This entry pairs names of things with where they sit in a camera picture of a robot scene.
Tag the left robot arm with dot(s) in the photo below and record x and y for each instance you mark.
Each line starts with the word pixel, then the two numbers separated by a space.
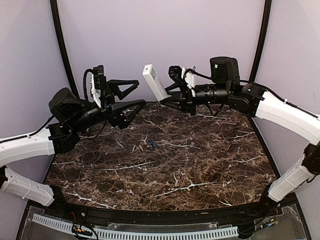
pixel 73 116

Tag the white remote control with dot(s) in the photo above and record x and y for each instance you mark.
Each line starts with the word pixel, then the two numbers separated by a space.
pixel 150 75

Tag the white slotted cable duct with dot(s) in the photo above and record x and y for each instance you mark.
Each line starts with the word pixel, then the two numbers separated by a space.
pixel 131 232

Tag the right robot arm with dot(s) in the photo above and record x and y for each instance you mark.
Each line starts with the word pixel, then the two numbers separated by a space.
pixel 253 100

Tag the black front rail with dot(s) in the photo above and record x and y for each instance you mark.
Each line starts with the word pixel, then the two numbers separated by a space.
pixel 94 216

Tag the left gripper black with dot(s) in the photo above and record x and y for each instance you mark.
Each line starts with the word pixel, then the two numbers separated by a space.
pixel 114 111

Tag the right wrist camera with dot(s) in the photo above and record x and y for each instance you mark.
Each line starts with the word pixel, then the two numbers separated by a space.
pixel 175 73

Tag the black frame post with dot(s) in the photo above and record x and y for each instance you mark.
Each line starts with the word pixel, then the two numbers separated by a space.
pixel 261 40
pixel 62 47

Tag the right black frame post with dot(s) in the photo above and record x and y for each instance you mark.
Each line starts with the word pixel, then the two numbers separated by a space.
pixel 261 40

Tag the left black frame post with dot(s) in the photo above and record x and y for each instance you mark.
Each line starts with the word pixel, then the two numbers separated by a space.
pixel 62 47

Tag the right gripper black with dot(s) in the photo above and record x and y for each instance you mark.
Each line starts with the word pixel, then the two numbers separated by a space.
pixel 184 97

